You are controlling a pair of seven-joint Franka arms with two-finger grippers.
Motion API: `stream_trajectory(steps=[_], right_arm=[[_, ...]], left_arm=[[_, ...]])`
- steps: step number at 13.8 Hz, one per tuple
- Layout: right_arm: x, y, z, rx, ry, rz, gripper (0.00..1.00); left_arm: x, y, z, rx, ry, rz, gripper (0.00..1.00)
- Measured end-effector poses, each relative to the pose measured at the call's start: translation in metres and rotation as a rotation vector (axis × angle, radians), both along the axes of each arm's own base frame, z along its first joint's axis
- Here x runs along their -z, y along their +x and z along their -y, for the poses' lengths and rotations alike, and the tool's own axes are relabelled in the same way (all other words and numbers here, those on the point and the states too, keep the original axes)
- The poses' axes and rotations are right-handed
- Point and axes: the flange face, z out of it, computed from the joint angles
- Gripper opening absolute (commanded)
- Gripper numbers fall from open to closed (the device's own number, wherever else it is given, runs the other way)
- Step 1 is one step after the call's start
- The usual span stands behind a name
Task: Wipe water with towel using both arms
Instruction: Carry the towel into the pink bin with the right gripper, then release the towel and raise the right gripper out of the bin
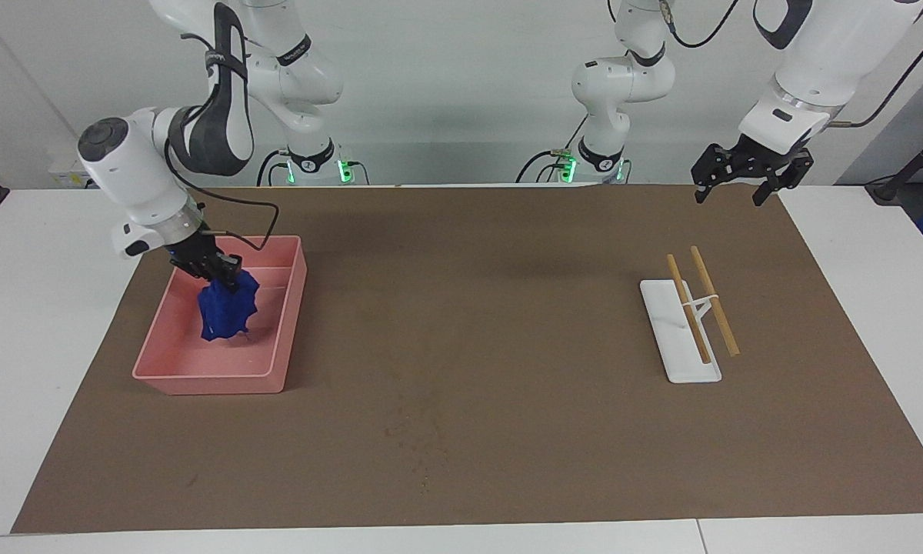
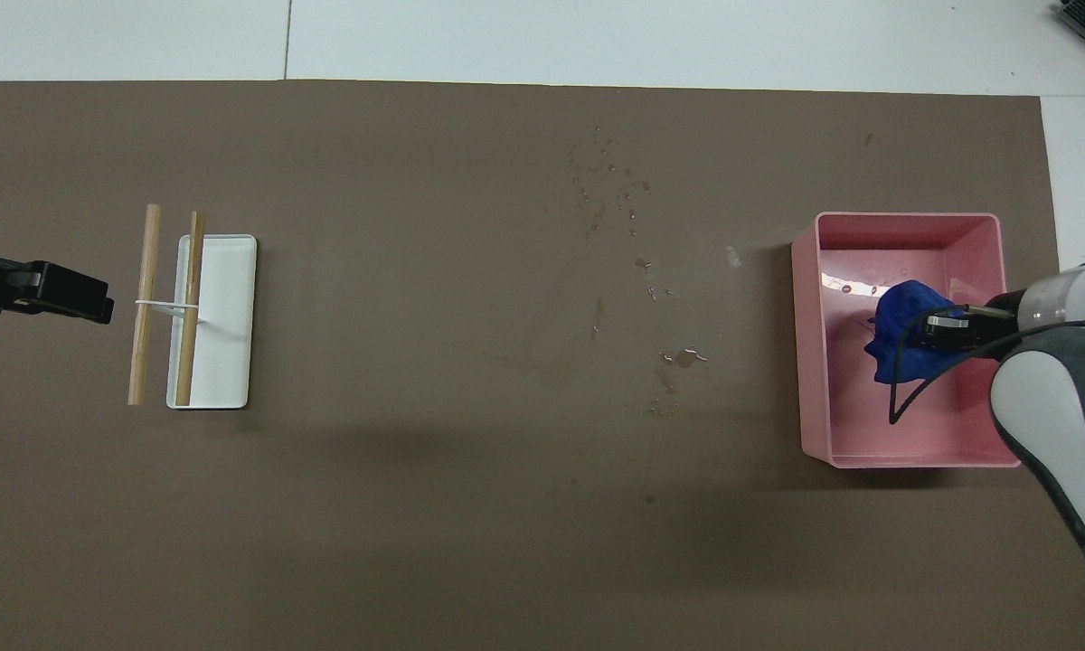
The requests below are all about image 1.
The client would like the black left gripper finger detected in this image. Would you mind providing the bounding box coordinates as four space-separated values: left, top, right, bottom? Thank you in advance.
752 149 815 207
691 143 738 205

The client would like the blue towel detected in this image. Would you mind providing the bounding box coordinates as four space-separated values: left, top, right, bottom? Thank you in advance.
198 268 261 342

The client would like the white towel rack base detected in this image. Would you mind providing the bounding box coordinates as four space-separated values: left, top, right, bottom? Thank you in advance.
640 279 723 384

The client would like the pink plastic bin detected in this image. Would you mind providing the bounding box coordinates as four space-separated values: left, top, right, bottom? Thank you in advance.
132 235 308 395

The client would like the black stand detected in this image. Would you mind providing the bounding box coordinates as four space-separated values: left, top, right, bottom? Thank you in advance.
865 123 923 205

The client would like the wooden rack rod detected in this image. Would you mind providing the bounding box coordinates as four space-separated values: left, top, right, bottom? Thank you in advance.
690 246 741 357
667 254 712 365

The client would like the brown table mat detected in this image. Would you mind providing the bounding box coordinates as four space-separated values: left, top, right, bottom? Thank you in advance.
12 185 923 534

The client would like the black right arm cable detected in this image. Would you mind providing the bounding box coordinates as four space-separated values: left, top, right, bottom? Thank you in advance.
164 115 280 252

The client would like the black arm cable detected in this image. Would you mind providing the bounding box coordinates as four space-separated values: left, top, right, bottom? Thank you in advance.
164 115 280 252
658 0 923 129

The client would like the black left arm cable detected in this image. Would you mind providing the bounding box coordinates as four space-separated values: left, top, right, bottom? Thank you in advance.
658 0 923 129

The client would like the black base cable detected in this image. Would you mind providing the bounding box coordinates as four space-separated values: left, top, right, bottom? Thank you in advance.
256 150 293 187
515 115 589 184

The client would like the white wall socket box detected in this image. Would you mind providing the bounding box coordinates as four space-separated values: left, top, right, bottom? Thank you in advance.
48 149 98 188

